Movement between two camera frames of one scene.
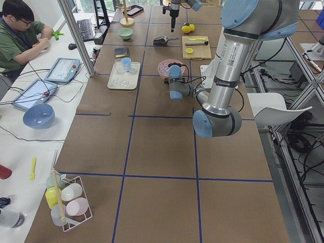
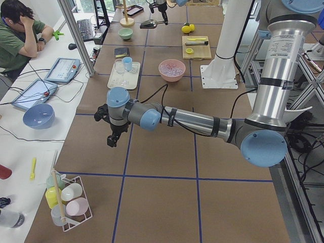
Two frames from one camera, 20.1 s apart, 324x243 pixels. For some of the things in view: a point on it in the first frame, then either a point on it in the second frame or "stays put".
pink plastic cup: x=77 y=207 stays put
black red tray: x=133 y=10 stays put
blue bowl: x=39 y=116 stays put
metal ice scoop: x=163 y=40 -> x=150 y=24
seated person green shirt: x=22 y=37 stays put
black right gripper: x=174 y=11 -> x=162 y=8
